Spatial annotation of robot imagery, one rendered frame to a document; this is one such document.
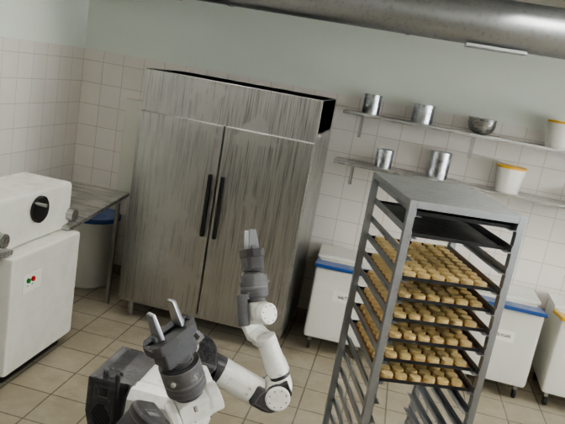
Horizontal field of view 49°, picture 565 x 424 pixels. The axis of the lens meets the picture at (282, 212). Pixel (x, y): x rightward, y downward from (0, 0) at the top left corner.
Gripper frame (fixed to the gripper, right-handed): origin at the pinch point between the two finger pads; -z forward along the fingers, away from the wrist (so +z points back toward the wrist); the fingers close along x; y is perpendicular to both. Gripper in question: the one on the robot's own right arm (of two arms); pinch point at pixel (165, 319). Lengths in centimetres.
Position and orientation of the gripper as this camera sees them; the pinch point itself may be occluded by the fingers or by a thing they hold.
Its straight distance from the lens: 130.3
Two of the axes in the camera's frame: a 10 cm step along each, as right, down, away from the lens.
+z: 1.9, 8.9, 4.1
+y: 7.4, 1.5, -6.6
